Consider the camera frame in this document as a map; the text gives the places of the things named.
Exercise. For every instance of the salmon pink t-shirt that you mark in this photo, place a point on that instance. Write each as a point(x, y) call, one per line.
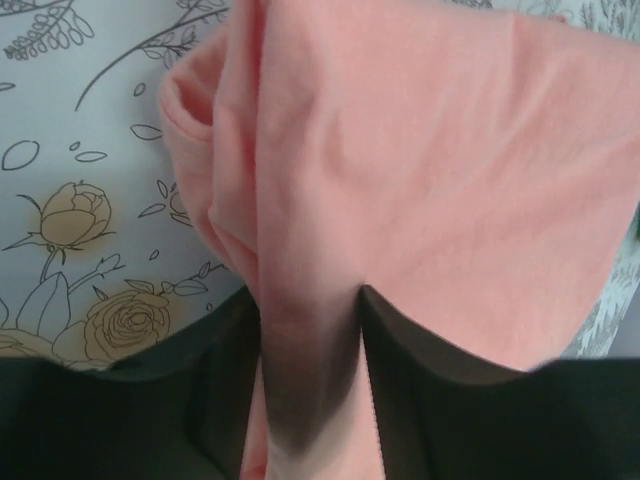
point(479, 168)

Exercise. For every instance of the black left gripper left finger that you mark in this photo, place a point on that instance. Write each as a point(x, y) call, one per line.
point(177, 410)

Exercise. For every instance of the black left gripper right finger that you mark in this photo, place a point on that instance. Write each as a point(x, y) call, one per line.
point(443, 413)

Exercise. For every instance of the floral patterned table mat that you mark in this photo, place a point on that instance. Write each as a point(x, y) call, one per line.
point(99, 258)

